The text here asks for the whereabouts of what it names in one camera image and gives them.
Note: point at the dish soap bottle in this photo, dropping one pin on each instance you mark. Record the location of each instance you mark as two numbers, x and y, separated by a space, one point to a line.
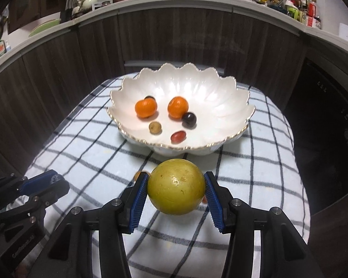
0 49

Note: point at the red grape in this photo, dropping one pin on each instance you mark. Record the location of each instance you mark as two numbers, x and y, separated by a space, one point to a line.
178 137

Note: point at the mandarin orange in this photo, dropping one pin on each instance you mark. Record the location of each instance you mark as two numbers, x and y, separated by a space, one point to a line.
178 107
146 108

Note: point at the white scalloped bowl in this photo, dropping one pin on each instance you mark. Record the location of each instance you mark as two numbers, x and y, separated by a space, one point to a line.
208 104

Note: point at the dark jar red lid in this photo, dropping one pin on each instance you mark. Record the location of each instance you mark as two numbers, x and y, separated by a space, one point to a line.
295 0

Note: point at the checked white cloth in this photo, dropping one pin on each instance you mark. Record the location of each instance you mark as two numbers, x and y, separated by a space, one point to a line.
90 150

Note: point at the white teapot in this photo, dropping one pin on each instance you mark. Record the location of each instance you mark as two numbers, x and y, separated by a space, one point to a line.
89 2

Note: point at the dark wood cabinet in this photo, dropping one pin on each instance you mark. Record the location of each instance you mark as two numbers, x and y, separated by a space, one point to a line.
75 63

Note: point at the red sauce bottle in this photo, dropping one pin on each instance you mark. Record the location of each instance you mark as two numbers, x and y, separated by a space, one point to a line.
312 7

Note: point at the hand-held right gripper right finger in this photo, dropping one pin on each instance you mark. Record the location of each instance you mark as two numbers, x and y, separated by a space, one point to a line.
214 205

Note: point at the green jar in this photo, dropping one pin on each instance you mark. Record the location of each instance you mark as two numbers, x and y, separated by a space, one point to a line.
293 12

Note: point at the green cutting board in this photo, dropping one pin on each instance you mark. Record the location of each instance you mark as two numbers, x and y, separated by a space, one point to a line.
46 26

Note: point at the yellow cap bottle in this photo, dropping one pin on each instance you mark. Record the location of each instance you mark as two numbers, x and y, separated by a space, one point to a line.
263 0

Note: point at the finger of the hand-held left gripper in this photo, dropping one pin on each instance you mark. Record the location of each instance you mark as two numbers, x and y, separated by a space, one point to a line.
39 182
56 192

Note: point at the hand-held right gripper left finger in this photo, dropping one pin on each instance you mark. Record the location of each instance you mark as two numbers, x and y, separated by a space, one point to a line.
137 205

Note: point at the small orange fruit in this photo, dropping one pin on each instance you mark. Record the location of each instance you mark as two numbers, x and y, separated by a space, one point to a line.
137 176

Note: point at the brown longan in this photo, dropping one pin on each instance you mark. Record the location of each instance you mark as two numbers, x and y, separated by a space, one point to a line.
155 128

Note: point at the black built-in appliance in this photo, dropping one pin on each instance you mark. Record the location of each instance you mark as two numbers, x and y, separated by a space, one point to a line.
322 136

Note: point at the yellow green round fruit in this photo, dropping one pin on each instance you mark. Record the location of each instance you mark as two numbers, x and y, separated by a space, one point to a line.
177 185

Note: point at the dark purple plum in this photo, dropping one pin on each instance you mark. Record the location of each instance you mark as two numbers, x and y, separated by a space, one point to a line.
189 120

